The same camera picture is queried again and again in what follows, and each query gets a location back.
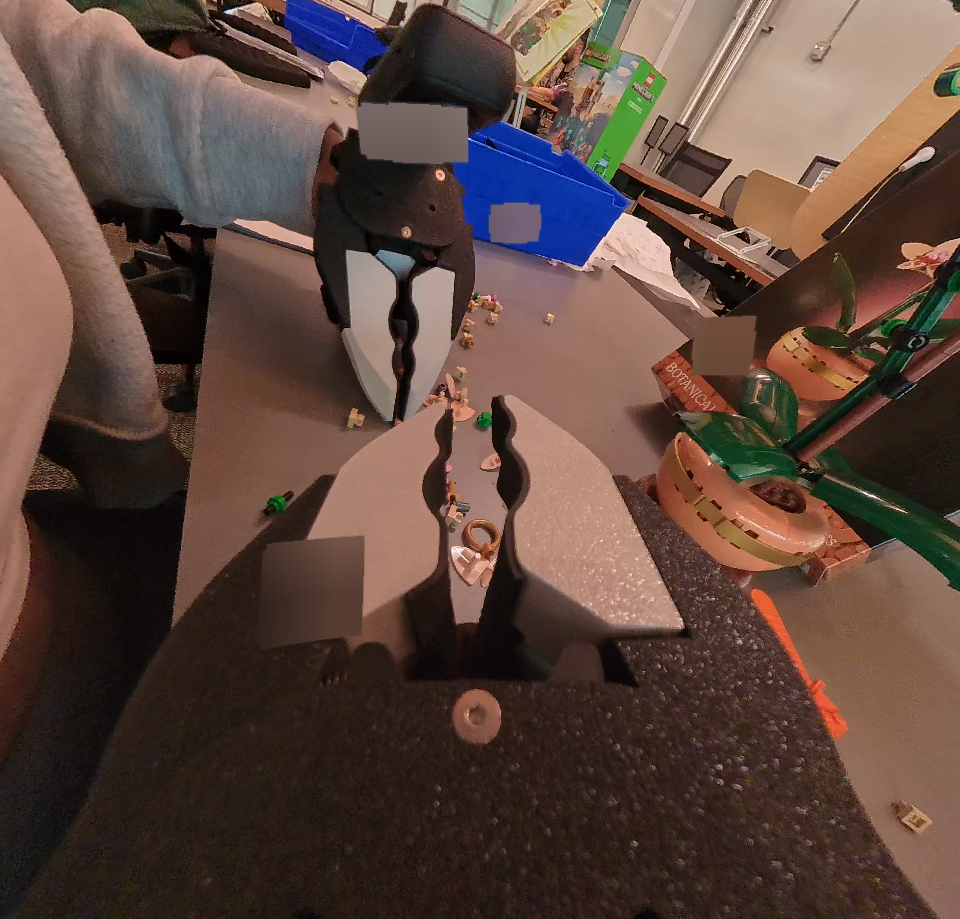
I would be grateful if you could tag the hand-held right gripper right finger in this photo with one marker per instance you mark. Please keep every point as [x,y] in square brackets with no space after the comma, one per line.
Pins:
[577,529]

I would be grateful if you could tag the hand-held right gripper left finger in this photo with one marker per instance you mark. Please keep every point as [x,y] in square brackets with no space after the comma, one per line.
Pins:
[390,499]

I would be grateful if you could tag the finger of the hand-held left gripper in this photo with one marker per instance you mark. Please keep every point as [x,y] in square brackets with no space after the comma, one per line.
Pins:
[367,319]
[435,311]

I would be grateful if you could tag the person's left forearm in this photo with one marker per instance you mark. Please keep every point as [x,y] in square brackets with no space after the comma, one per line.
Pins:
[165,124]

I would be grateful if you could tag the grey desk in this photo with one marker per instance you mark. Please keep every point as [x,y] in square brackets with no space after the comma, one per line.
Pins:
[285,349]

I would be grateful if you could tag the pile of small brick pieces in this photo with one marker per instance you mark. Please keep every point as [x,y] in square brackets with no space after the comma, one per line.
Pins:
[469,409]

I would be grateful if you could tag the green and black brick pin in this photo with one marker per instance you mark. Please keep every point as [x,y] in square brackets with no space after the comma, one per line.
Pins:
[279,503]

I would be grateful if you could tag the flat printed cardboard boxes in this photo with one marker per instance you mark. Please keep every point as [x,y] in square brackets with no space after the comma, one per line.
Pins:
[551,15]

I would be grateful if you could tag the small blue plastic bin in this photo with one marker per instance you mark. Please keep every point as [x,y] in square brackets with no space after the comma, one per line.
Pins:
[322,23]

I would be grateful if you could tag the brick-built potted plant model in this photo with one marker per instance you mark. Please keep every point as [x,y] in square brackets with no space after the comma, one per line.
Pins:
[720,499]

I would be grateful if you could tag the large blue plastic bin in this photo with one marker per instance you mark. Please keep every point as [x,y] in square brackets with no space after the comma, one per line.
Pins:
[555,184]

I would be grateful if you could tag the green brick set box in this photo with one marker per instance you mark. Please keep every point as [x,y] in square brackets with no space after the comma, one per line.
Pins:
[626,101]

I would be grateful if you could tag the dark office chair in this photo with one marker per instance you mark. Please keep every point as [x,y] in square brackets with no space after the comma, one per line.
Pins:
[161,289]

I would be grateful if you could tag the orange brick separator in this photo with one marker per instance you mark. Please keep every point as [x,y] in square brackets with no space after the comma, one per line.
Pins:
[806,671]

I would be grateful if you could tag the black mesh chair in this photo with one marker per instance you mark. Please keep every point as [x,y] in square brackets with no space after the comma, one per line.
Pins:
[697,165]

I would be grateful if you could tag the brown wooden table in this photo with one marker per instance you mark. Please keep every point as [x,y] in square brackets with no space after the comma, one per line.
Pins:
[697,225]

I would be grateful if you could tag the clear plastic tray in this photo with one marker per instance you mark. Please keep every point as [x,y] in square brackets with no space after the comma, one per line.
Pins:
[744,239]

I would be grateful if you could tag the person's arm in grey sleeve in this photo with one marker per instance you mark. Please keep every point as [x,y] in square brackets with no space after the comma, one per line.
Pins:
[30,319]

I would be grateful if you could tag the beige chair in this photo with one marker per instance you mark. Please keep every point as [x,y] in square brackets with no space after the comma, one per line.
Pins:
[769,203]

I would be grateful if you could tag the person's lap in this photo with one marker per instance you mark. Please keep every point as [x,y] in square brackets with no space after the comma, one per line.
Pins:
[67,709]

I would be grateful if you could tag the black plant set box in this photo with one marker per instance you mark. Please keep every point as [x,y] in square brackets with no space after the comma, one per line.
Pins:
[885,229]

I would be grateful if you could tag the tan printed brick piece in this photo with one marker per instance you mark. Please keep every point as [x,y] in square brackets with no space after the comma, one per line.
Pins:
[911,818]

